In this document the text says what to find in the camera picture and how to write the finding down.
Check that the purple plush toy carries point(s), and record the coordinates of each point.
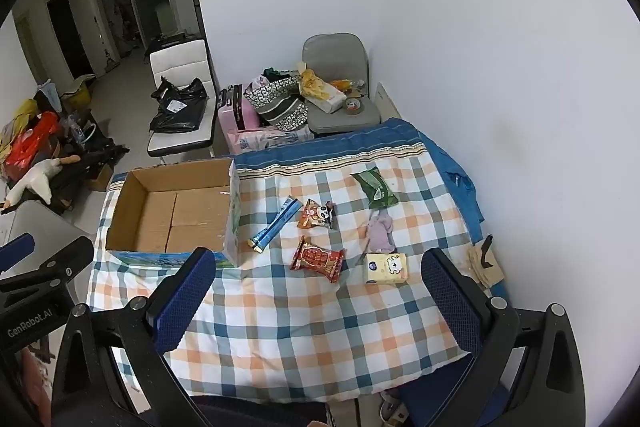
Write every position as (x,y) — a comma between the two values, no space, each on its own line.
(380,232)

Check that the pink suitcase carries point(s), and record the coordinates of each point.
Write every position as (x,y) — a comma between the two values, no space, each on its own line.
(231,109)

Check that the panda print snack packet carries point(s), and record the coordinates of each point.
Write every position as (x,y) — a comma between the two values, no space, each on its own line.
(316,213)

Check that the small cardboard box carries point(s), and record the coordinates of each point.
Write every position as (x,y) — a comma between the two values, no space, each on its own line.
(100,178)

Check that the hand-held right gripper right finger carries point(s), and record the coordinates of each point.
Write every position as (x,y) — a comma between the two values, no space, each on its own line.
(450,302)

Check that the blue striped bedsheet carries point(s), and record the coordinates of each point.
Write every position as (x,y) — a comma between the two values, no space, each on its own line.
(325,151)

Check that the white tissue pack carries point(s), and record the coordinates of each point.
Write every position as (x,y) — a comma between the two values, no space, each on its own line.
(327,99)

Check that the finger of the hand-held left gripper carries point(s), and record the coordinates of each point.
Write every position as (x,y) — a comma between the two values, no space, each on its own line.
(55,263)
(15,251)

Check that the floral cloth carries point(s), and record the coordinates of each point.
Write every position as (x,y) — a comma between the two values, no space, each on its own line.
(270,138)

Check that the tape roll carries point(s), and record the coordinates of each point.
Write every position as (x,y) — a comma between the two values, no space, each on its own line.
(354,105)

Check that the long blue snack packet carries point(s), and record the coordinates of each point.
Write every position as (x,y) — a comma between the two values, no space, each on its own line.
(276,226)

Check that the white chair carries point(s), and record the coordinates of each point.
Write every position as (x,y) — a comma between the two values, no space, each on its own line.
(177,57)

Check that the red plastic bag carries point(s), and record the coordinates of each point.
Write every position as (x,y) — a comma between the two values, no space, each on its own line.
(30,142)

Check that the yellow plastic bag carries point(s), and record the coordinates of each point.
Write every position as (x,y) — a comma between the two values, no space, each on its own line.
(22,113)

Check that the plaid blanket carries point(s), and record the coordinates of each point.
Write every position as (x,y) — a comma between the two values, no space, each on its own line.
(280,332)

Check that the red snack packet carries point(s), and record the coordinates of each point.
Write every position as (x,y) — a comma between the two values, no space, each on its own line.
(318,261)

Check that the green tissue packet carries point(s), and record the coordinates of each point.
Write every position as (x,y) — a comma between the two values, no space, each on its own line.
(374,190)

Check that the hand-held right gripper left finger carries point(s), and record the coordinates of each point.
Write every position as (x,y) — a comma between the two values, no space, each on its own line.
(184,299)

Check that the yellow tissue pack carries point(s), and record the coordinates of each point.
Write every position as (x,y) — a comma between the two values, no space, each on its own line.
(385,268)

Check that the white goose plush toy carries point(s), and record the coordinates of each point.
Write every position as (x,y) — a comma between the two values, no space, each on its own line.
(42,179)

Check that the grey chair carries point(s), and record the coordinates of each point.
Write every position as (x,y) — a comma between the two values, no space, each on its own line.
(335,52)

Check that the black and white patterned bag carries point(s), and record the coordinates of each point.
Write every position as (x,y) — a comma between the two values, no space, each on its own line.
(277,104)

